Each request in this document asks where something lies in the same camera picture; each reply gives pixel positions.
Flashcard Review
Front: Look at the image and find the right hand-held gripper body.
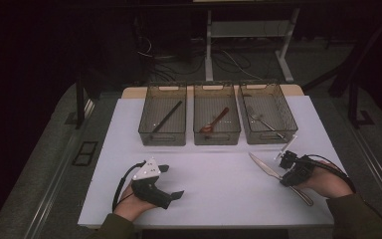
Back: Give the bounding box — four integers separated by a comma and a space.
274, 133, 316, 188

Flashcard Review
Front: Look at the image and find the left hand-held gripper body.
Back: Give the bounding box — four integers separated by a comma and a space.
130, 156, 174, 210

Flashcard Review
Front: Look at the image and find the silver metal knife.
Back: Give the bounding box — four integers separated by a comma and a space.
248, 151, 314, 207

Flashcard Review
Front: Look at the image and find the silver metal fork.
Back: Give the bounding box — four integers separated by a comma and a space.
247, 106, 287, 140

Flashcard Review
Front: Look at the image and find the black chopsticks pair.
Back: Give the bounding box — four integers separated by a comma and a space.
150, 100, 184, 135

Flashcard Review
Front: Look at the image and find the clear brown plastic bin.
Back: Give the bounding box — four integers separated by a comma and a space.
137, 83, 188, 147
192, 83, 242, 146
237, 82, 299, 145

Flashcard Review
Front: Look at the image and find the brown wooden spoon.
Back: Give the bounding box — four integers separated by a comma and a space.
198, 107, 231, 134

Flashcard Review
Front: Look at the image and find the person's left hand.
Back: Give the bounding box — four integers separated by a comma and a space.
112, 182, 157, 223

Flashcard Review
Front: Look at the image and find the person's right hand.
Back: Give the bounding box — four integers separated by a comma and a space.
294, 160, 354, 200

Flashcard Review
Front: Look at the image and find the white table cover board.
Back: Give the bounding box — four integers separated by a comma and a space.
78, 95, 350, 230

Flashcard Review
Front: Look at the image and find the black metal stand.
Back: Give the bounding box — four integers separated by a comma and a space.
64, 72, 88, 130
347, 79, 376, 129

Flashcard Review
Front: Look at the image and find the left hand-held gripper cable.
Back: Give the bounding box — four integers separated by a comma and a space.
111, 160, 146, 212

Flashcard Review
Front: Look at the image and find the hand-held gripper cable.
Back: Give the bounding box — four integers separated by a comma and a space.
302, 153, 358, 194
111, 160, 146, 212

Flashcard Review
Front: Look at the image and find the right hand-held gripper cable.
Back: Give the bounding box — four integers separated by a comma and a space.
302, 153, 358, 194

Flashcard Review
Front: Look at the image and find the metal floor rail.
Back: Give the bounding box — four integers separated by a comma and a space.
24, 99, 96, 239
351, 127, 382, 215

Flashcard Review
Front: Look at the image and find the tangle of floor cables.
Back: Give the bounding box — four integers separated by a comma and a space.
135, 35, 263, 83

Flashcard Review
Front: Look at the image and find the white metal desk frame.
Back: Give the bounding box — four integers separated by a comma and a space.
204, 8, 301, 84

